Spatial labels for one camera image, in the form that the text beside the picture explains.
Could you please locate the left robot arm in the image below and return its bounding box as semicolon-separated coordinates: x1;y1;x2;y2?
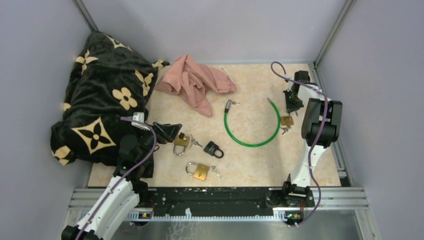
61;117;183;240

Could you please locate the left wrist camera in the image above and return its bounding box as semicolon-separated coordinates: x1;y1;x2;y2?
131;112;149;131

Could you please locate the black-headed key bunch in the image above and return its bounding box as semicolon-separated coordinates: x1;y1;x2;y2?
178;132;186;141

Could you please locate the black floral blanket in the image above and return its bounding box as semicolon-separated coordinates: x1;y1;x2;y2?
50;31;168;166

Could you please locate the pink cloth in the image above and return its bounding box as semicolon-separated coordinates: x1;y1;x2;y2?
154;54;237;118

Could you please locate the brass padlock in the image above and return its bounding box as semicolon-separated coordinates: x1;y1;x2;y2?
280;112;294;135
185;162;223;181
173;133;202;156

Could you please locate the aluminium frame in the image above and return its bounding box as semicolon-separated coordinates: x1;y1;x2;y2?
59;0;382;240

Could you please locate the green cable lock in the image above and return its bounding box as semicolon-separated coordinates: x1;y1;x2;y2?
223;97;282;148

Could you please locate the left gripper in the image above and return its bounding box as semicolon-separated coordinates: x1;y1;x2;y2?
135;121;182;164

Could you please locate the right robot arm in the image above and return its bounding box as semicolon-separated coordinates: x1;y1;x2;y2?
281;70;343;207

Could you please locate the black padlock with keys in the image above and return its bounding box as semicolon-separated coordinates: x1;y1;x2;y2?
203;141;224;159

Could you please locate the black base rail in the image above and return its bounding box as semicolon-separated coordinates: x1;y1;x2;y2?
138;187;316;217

